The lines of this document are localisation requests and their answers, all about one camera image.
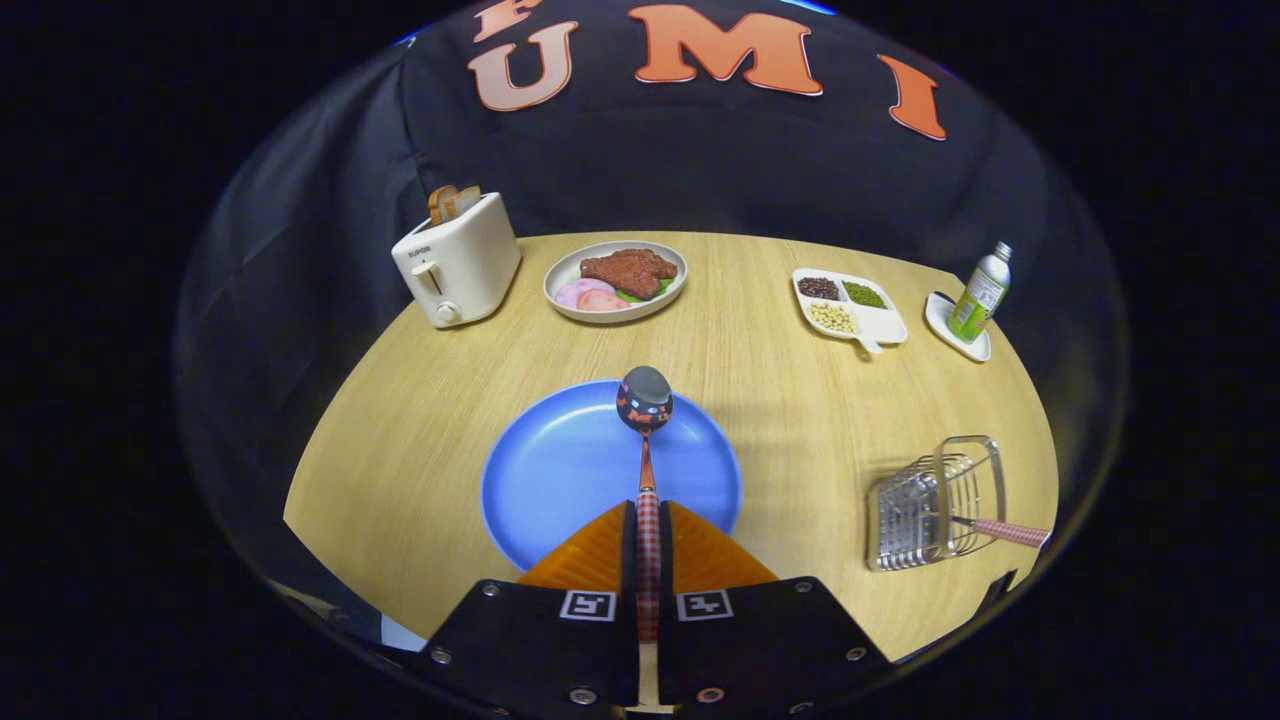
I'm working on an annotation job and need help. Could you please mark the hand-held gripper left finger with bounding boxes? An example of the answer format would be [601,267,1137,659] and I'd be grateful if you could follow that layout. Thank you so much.
[415,500,641,717]

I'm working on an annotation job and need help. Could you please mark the red checked handle spoon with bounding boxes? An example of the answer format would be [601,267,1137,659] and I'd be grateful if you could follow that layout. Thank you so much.
[616,366,674,643]

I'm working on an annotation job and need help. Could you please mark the red checked handle fork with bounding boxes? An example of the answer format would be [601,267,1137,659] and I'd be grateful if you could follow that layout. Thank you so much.
[950,515,1053,549]

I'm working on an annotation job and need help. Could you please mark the cream white toaster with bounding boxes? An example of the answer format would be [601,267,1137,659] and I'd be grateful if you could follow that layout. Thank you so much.
[391,192,523,329]

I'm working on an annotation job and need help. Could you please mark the oval white food plate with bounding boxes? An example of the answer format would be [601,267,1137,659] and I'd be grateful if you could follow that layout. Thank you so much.
[543,240,689,324]

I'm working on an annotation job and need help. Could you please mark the brown meat steak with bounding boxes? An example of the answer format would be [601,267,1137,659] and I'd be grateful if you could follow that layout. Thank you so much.
[579,249,679,301]

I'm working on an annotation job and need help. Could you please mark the metal wire cutlery basket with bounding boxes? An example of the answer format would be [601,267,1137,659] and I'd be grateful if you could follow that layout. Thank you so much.
[866,435,1006,573]

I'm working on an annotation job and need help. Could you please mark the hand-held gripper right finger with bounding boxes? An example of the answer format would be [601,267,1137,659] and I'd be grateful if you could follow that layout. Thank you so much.
[660,500,894,719]

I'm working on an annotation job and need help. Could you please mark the small white dish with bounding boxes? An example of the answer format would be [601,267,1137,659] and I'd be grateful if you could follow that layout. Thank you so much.
[925,291,992,363]

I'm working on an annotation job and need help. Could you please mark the green label drink bottle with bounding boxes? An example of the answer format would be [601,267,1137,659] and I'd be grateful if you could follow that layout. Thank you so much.
[947,241,1013,344]

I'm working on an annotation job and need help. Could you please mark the white divided tray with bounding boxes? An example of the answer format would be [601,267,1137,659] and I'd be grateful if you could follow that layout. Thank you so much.
[792,267,909,355]

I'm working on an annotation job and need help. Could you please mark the blue round plate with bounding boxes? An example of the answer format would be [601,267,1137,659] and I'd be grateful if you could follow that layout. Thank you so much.
[481,379,744,573]

